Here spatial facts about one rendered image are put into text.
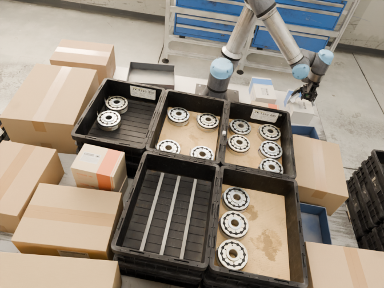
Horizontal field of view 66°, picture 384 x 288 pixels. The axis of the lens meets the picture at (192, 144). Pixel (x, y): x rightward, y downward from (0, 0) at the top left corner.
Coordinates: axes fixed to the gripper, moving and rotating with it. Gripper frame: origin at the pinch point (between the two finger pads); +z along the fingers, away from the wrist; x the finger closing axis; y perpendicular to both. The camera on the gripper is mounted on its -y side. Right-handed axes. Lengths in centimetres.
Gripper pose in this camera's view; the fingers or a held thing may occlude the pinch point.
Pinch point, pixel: (299, 104)
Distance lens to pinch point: 183.6
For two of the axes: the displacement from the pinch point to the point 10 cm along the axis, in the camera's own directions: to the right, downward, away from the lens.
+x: 9.9, 1.3, 0.3
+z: -1.1, 6.6, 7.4
